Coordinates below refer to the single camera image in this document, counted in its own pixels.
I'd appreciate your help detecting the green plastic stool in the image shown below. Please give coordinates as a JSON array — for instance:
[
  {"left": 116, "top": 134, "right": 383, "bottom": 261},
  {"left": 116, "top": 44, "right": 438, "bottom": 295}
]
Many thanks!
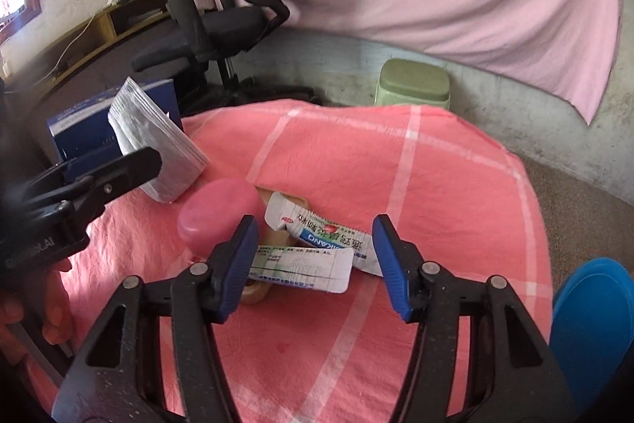
[{"left": 374, "top": 59, "right": 451, "bottom": 109}]

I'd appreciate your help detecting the low wooden desk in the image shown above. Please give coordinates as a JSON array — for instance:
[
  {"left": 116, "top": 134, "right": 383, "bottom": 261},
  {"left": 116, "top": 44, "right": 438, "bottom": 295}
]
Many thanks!
[{"left": 10, "top": 0, "right": 172, "bottom": 87}]

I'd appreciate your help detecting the blue plastic bucket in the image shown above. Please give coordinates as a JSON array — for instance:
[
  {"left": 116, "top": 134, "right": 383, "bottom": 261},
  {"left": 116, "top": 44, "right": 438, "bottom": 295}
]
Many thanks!
[{"left": 549, "top": 257, "right": 633, "bottom": 410}]

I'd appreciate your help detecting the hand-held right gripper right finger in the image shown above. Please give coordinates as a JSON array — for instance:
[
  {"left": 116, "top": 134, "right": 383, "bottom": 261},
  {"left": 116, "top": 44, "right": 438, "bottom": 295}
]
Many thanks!
[{"left": 371, "top": 214, "right": 578, "bottom": 423}]

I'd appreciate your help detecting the white cable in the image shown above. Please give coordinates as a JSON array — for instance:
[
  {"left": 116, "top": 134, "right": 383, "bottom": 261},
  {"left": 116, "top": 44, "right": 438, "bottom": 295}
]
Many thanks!
[{"left": 50, "top": 14, "right": 97, "bottom": 74}]

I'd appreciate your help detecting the pink oval case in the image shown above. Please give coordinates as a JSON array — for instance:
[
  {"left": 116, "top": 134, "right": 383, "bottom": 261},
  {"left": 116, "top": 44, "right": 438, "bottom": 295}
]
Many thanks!
[{"left": 177, "top": 179, "right": 258, "bottom": 251}]

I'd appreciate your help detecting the white and blue sachet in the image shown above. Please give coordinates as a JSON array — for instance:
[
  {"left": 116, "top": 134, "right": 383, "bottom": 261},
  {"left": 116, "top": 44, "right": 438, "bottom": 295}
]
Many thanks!
[{"left": 264, "top": 191, "right": 384, "bottom": 278}]

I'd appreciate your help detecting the pink checked tablecloth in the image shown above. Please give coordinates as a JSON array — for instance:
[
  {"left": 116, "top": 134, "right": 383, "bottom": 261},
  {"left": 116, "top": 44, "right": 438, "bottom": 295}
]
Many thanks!
[{"left": 25, "top": 98, "right": 553, "bottom": 423}]

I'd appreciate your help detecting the person's left hand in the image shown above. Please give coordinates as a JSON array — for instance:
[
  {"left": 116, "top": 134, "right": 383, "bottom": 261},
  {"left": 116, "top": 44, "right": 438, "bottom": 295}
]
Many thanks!
[{"left": 0, "top": 257, "right": 76, "bottom": 367}]

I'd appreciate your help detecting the stack of silver foil packets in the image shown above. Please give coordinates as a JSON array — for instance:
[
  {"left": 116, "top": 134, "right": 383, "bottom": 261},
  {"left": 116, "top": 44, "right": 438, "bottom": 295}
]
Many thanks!
[{"left": 107, "top": 77, "right": 211, "bottom": 204}]

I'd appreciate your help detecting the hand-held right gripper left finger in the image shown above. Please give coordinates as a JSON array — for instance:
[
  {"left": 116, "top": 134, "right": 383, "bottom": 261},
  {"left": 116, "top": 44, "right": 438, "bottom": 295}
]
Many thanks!
[{"left": 52, "top": 215, "right": 261, "bottom": 423}]

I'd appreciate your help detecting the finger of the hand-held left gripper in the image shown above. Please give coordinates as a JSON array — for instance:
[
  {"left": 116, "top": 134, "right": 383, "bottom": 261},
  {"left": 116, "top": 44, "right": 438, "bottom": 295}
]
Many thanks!
[
  {"left": 44, "top": 147, "right": 163, "bottom": 228},
  {"left": 22, "top": 157, "right": 124, "bottom": 206}
]

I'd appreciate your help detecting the red-faced wooden paddle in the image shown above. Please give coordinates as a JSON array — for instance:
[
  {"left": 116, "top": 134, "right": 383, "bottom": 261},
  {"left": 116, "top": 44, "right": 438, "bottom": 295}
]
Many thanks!
[{"left": 238, "top": 188, "right": 308, "bottom": 305}]

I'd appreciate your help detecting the black office chair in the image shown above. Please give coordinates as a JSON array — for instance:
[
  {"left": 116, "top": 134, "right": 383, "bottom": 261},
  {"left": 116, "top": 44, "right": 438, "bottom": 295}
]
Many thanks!
[{"left": 116, "top": 0, "right": 323, "bottom": 117}]

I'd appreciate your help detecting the dark blue cardboard box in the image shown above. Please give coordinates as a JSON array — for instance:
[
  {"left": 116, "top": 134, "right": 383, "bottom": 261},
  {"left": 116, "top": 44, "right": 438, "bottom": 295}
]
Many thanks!
[{"left": 47, "top": 78, "right": 184, "bottom": 166}]

